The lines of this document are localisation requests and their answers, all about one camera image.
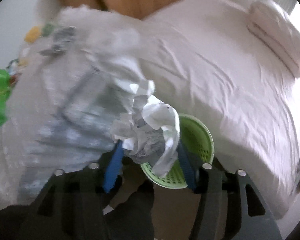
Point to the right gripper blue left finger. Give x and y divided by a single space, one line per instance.
105 182

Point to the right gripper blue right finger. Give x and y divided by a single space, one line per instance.
206 180

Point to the white paper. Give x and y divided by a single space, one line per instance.
149 129

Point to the green plastic wrapper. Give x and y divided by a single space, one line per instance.
0 92

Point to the green plastic waste basket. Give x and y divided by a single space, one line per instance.
198 140

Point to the white lace table cloth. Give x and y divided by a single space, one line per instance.
62 107

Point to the white bed mattress sheet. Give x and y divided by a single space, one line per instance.
209 65

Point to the crumpled silver foil wrapper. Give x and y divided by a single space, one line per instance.
62 40

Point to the green plastic bottle piece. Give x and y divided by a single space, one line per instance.
47 29

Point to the white folded pillow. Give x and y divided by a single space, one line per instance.
270 23

